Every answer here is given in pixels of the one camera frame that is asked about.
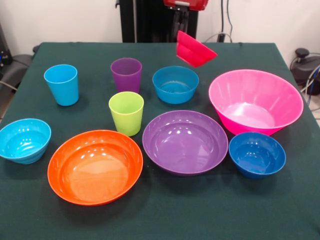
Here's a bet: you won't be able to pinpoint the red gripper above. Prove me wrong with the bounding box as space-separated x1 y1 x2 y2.
163 0 210 35

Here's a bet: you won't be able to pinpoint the red small bowl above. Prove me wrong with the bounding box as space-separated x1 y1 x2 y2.
175 30 219 69

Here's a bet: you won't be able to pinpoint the blue straight-sided bowl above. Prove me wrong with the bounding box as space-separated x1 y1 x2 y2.
152 65 200 105

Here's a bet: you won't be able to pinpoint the purple plastic cup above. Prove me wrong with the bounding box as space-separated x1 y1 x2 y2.
110 57 143 95

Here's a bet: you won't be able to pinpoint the large pink bowl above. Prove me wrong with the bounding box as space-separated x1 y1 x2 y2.
208 69 305 137

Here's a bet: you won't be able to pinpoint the lime green plastic cup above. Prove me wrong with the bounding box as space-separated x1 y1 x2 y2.
108 91 145 137

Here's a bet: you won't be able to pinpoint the wide purple bowl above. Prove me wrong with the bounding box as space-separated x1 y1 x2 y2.
141 109 229 177

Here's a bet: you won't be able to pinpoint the light blue plastic cup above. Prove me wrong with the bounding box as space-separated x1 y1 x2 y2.
43 64 80 107

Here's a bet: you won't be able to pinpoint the dark blue small bowl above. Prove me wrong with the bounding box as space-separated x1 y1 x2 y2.
228 131 287 180

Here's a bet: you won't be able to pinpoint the wide orange bowl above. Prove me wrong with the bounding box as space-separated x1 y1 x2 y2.
47 129 144 207

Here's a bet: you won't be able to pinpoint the black equipment box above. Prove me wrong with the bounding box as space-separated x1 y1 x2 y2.
0 23 13 68

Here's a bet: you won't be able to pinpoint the dark green tablecloth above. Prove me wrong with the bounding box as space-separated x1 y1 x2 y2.
0 41 320 240

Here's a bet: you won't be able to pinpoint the light blue small bowl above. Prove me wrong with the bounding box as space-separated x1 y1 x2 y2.
0 118 52 165

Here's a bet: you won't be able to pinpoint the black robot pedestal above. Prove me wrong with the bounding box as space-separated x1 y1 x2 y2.
115 0 204 43

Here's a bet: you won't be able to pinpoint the black cable with plug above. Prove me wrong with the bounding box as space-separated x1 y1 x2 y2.
216 0 235 43

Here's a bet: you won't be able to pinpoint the blue and white cables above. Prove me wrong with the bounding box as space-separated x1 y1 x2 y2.
299 63 320 106

